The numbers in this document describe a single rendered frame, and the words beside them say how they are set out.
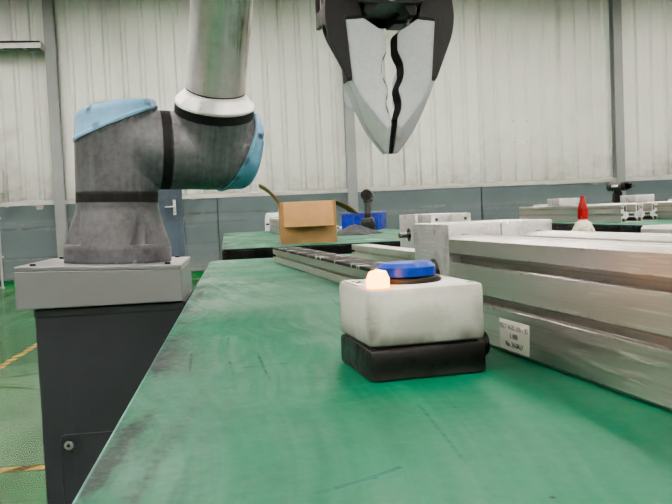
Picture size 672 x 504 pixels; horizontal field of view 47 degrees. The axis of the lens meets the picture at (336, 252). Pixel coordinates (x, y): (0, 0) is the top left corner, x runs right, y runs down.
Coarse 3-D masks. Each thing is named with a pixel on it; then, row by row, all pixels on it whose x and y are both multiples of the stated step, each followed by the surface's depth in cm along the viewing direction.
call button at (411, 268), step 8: (384, 264) 53; (392, 264) 53; (400, 264) 52; (408, 264) 52; (416, 264) 52; (424, 264) 53; (432, 264) 53; (392, 272) 52; (400, 272) 52; (408, 272) 52; (416, 272) 52; (424, 272) 52; (432, 272) 53
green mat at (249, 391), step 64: (192, 320) 84; (256, 320) 82; (320, 320) 79; (192, 384) 52; (256, 384) 51; (320, 384) 50; (384, 384) 49; (448, 384) 48; (512, 384) 48; (576, 384) 47; (128, 448) 38; (192, 448) 37; (256, 448) 37; (320, 448) 36; (384, 448) 36; (448, 448) 36; (512, 448) 35; (576, 448) 35; (640, 448) 34
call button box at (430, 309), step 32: (352, 288) 53; (384, 288) 50; (416, 288) 50; (448, 288) 51; (480, 288) 51; (352, 320) 53; (384, 320) 50; (416, 320) 50; (448, 320) 51; (480, 320) 51; (352, 352) 54; (384, 352) 50; (416, 352) 50; (448, 352) 51; (480, 352) 51
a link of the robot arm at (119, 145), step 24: (96, 120) 107; (120, 120) 107; (144, 120) 109; (168, 120) 111; (96, 144) 107; (120, 144) 107; (144, 144) 108; (168, 144) 109; (96, 168) 107; (120, 168) 107; (144, 168) 109; (168, 168) 110
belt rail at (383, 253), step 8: (352, 248) 185; (360, 248) 178; (368, 248) 172; (376, 248) 166; (384, 248) 160; (392, 248) 158; (400, 248) 157; (408, 248) 155; (360, 256) 178; (368, 256) 172; (376, 256) 166; (384, 256) 163; (392, 256) 157; (400, 256) 152; (408, 256) 146
